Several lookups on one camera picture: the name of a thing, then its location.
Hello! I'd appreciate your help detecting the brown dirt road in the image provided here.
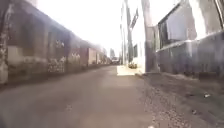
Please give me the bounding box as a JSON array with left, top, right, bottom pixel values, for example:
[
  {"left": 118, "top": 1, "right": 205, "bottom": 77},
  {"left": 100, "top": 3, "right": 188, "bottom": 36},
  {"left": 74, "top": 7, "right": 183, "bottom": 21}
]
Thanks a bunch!
[{"left": 0, "top": 64, "right": 158, "bottom": 128}]

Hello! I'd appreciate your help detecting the slim dark pole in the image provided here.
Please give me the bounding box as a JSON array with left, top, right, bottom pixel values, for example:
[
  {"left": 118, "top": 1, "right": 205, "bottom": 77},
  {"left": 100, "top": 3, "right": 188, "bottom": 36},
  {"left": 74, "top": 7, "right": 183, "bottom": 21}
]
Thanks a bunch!
[{"left": 123, "top": 0, "right": 135, "bottom": 65}]

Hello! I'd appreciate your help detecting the grey building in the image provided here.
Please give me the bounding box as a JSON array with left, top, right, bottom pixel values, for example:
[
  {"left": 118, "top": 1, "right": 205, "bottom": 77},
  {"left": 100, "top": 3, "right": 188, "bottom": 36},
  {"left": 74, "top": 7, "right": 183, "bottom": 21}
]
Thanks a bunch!
[{"left": 156, "top": 0, "right": 224, "bottom": 52}]

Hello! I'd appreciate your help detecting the grey wall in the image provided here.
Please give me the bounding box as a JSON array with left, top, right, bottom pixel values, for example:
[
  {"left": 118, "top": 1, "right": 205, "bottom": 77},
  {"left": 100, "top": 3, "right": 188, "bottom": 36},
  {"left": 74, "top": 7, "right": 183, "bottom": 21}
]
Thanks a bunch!
[{"left": 154, "top": 29, "right": 224, "bottom": 80}]

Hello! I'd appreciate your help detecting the thick grey pole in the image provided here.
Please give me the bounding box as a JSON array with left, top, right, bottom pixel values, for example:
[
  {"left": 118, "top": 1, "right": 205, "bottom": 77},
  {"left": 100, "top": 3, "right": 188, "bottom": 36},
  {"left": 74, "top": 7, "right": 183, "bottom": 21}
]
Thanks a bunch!
[{"left": 140, "top": 0, "right": 160, "bottom": 74}]

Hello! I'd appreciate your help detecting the gravel and rubble strip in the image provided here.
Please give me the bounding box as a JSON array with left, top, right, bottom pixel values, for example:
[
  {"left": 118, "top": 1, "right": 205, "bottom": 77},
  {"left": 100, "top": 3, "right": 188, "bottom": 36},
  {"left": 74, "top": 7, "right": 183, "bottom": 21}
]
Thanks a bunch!
[{"left": 134, "top": 71, "right": 224, "bottom": 128}]

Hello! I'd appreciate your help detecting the long painted wall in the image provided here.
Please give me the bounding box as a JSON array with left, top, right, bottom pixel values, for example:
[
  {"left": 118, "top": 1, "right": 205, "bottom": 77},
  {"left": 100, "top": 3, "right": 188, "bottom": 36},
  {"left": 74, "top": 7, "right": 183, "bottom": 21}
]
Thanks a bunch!
[{"left": 0, "top": 0, "right": 113, "bottom": 86}]

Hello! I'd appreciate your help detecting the white building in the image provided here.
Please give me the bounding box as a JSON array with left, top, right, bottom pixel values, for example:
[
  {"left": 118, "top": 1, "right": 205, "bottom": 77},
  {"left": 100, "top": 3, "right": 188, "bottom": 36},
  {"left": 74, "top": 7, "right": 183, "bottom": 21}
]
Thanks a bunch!
[{"left": 120, "top": 0, "right": 148, "bottom": 70}]

